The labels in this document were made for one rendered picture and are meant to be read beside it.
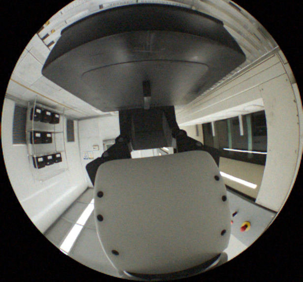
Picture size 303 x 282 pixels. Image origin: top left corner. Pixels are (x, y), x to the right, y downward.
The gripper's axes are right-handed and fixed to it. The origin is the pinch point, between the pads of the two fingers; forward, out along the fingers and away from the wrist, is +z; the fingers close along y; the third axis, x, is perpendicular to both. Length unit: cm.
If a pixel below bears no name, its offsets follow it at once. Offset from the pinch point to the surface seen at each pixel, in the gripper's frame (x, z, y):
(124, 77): 5.4, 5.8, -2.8
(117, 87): 3.0, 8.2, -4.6
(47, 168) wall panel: -162, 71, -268
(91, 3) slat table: 20.5, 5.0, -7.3
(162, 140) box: -27.9, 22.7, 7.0
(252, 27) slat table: 21.7, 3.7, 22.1
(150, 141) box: -27.9, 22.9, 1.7
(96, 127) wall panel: -230, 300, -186
